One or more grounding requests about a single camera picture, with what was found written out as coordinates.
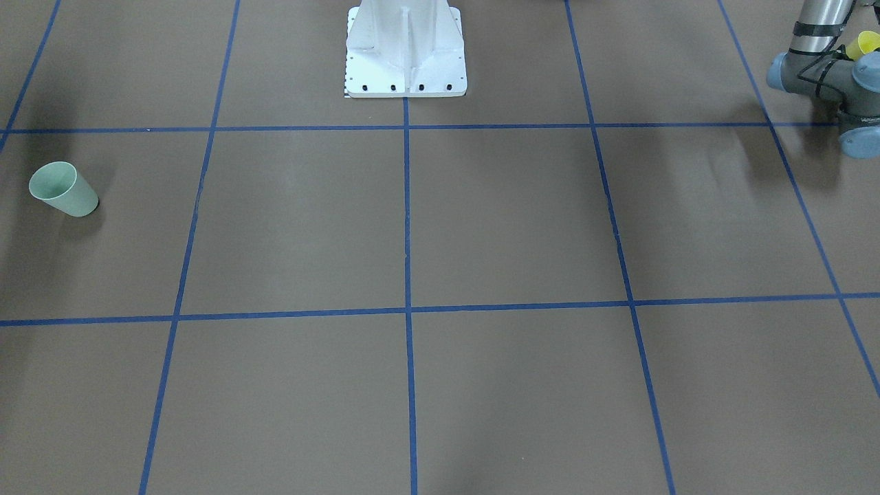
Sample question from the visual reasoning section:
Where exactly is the yellow plastic cup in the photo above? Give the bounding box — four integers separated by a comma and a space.
845, 30, 880, 61

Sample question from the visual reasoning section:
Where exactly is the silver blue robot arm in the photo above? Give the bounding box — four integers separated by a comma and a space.
766, 1, 879, 159

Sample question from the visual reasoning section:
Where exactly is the green plastic cup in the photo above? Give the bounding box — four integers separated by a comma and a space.
28, 161, 100, 217

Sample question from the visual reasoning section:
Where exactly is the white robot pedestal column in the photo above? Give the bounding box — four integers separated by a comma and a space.
344, 1, 468, 98

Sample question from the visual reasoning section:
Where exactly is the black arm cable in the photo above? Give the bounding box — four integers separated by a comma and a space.
797, 41, 857, 100

